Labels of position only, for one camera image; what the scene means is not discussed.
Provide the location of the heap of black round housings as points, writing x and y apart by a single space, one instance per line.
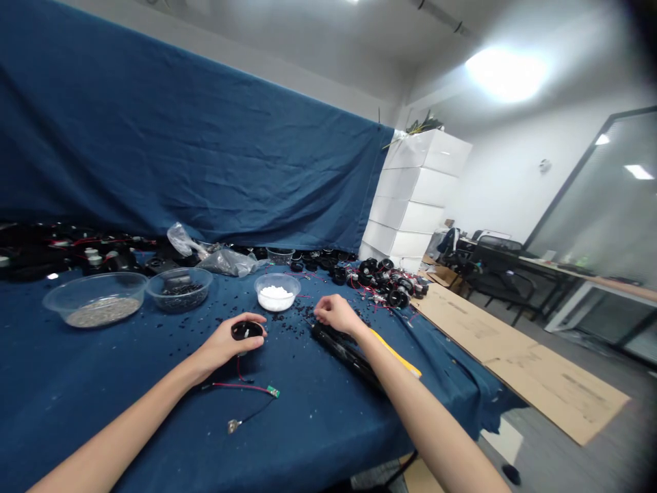
380 280

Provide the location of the stack of white boxes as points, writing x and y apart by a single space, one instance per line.
410 200

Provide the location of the small empty clear cup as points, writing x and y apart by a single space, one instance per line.
281 255

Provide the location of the yellow flat strip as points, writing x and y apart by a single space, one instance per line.
398 357

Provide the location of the clear plastic bag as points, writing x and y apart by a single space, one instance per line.
180 239

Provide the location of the scattered small black bits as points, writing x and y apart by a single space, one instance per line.
287 316

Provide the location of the clear bowl of black parts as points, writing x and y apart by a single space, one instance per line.
179 292

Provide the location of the person's right hand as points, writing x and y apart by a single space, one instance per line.
341 313

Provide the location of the green plant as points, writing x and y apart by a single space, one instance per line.
423 123

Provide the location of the person's left hand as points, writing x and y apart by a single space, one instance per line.
218 346

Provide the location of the clear bowl of grey screws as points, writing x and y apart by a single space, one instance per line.
97 303

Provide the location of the small green circuit board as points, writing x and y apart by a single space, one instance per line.
274 393

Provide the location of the brown cardboard sheets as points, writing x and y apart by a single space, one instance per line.
513 354

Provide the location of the black office chair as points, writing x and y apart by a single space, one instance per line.
495 272

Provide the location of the wooden desk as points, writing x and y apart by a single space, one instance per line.
590 287

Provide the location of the blue table cloth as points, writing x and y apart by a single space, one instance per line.
154 370

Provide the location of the plastic bag of grey parts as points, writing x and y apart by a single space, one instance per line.
228 263

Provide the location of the blue backdrop cloth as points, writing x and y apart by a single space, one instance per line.
179 138

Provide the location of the black cylindrical tool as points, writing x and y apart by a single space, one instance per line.
344 352

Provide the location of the glass partition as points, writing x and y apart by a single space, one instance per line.
600 200

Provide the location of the person's right fingers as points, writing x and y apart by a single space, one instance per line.
320 311

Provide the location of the black round motor housing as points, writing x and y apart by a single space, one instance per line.
246 331

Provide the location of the clear bowl of white parts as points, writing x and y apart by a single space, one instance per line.
277 294

